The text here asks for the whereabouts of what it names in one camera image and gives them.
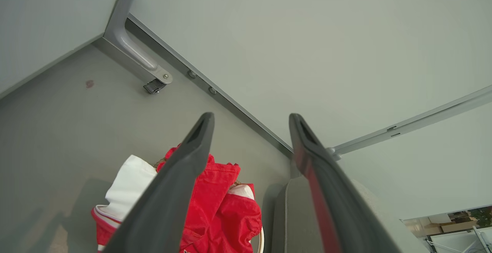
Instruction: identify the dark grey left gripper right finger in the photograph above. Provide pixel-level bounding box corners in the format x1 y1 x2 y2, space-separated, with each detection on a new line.
289 113 402 253

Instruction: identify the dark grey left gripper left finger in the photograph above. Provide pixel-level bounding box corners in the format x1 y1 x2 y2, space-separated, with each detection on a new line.
103 112 215 253

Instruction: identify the red garment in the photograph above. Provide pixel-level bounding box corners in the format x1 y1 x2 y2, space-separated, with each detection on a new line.
91 144 263 253

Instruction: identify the light wooden desk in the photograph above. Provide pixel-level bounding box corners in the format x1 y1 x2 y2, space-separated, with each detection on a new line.
440 221 479 233

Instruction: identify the green potted plant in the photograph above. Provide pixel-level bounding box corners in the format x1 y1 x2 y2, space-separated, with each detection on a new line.
470 207 492 228

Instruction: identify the grey partition joint rail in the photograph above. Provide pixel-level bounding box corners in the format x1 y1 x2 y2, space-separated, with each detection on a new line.
327 86 492 162

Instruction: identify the grey partition base rail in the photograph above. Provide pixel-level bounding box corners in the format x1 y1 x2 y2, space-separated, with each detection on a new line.
125 13 294 158

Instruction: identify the grey metal partition foot bracket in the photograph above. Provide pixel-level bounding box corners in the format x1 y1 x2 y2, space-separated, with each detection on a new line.
103 0 173 94

